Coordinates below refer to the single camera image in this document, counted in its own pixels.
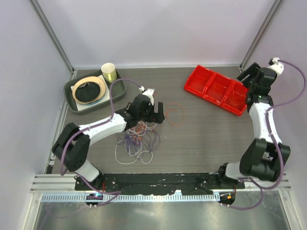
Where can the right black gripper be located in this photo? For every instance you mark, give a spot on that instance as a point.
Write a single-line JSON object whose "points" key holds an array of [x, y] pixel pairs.
{"points": [[252, 71]]}

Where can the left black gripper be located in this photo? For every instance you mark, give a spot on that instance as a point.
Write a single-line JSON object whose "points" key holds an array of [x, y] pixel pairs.
{"points": [[157, 118]]}

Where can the red plastic divided bin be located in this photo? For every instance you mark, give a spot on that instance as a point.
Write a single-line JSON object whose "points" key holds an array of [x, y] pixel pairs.
{"points": [[226, 93]]}

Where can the dark green plastic tray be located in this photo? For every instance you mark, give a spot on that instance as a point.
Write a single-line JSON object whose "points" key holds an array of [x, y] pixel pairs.
{"points": [[118, 93]]}

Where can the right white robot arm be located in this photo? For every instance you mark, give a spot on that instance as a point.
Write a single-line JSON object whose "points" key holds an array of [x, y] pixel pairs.
{"points": [[266, 156]]}

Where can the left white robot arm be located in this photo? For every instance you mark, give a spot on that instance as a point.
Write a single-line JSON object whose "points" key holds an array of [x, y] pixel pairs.
{"points": [[73, 144]]}

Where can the white paper sheet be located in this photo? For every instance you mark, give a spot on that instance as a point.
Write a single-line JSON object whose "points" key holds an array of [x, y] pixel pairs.
{"points": [[89, 92]]}

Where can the cream yellow mug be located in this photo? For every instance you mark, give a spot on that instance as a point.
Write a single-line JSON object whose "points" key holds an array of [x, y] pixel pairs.
{"points": [[109, 72]]}

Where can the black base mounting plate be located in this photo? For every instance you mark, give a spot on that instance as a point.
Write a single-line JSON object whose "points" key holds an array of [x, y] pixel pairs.
{"points": [[158, 184]]}

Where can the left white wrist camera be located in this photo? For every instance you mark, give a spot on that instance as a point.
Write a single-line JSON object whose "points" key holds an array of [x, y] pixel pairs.
{"points": [[149, 92]]}

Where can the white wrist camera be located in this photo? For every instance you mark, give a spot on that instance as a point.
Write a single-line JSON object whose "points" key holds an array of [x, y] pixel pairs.
{"points": [[276, 65], [149, 92]]}

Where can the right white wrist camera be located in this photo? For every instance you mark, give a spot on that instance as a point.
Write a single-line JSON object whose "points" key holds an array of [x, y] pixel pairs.
{"points": [[276, 65]]}

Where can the slotted cable duct rail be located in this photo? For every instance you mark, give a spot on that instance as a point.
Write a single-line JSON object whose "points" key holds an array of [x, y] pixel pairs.
{"points": [[176, 197]]}

